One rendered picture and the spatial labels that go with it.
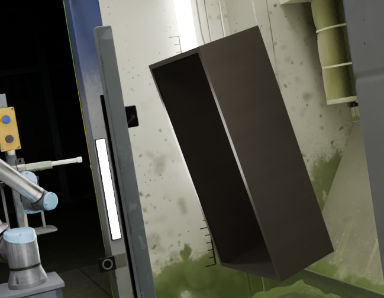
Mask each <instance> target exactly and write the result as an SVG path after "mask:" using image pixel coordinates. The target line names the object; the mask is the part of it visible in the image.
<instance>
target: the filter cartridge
mask: <svg viewBox="0 0 384 298"><path fill-rule="evenodd" d="M310 3H311V7H312V15H313V19H314V23H315V26H316V29H317V31H316V33H317V34H318V52H319V56H320V62H321V67H322V76H323V81H324V88H325V94H326V98H327V105H331V104H336V103H344V102H350V104H349V105H348V107H349V108H352V107H353V112H354V116H356V111H355V107H357V106H358V102H355V101H357V94H356V86H355V84H356V80H357V78H356V76H355V74H354V73H353V66H352V61H351V54H350V46H349V41H348V34H347V26H346V18H345V13H344V5H343V0H310Z"/></svg>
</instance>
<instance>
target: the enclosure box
mask: <svg viewBox="0 0 384 298"><path fill-rule="evenodd" d="M149 69H150V72H151V75H152V78H153V80H154V83H155V85H156V89H157V91H158V94H159V96H160V100H161V102H162V105H163V108H164V111H165V113H166V116H167V119H168V121H169V124H170V127H171V129H172V132H173V135H174V138H175V140H176V143H177V146H178V149H179V152H180V154H181V157H182V160H183V163H184V165H185V168H186V171H187V173H188V176H189V179H190V181H191V184H192V187H193V190H194V192H195V196H196V198H197V201H198V203H199V207H200V209H201V212H202V215H203V217H204V220H205V223H206V226H207V228H208V231H209V234H210V236H211V239H212V242H213V245H214V247H215V250H216V253H217V256H218V259H219V261H220V264H221V266H223V267H228V268H232V269H235V270H238V271H242V272H245V273H249V274H254V275H257V276H260V277H264V278H269V279H271V280H276V281H279V282H283V281H284V280H286V279H287V278H289V277H291V276H293V275H294V274H296V273H298V272H300V271H301V270H303V269H305V268H307V267H308V266H310V265H311V264H313V263H315V262H317V261H318V260H320V259H322V258H324V257H325V256H327V255H328V254H331V253H332V252H334V248H333V245H332V243H331V240H330V236H329V234H328V231H327V227H326V225H325V222H324V218H323V216H322V213H321V210H320V207H319V204H318V201H317V198H316V195H315V192H314V189H313V186H312V183H311V180H310V178H309V174H308V171H307V169H306V165H305V162H304V159H303V157H302V154H301V151H300V148H299V145H298V142H297V139H296V136H295V133H294V130H293V127H292V124H291V120H290V118H289V115H288V112H287V109H286V106H285V103H284V101H283V98H282V94H281V92H280V89H279V85H278V83H277V80H276V76H275V73H274V71H273V67H272V64H271V62H270V59H269V56H268V53H267V50H266V47H265V44H264V41H263V38H262V35H261V32H260V29H259V26H258V25H257V26H254V27H251V28H248V29H246V30H243V31H240V32H237V33H234V34H231V35H228V36H226V37H223V38H220V39H217V40H215V41H212V42H209V43H206V44H203V45H201V46H198V47H195V48H192V49H190V50H187V51H184V52H183V53H180V54H177V55H175V56H172V57H169V58H167V59H164V60H161V61H158V62H157V63H154V64H151V65H149Z"/></svg>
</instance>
